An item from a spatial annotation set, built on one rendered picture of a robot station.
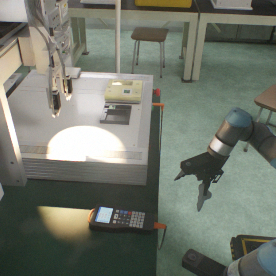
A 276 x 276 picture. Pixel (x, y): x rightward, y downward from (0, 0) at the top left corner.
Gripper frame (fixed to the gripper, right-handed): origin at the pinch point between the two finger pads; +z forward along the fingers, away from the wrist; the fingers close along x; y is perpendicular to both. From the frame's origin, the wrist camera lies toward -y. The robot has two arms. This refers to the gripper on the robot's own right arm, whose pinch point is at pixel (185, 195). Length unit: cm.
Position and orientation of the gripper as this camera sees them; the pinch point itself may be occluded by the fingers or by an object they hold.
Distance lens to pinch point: 115.7
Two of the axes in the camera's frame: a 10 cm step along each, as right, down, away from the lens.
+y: 8.0, 1.0, 5.9
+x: -4.3, -5.8, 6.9
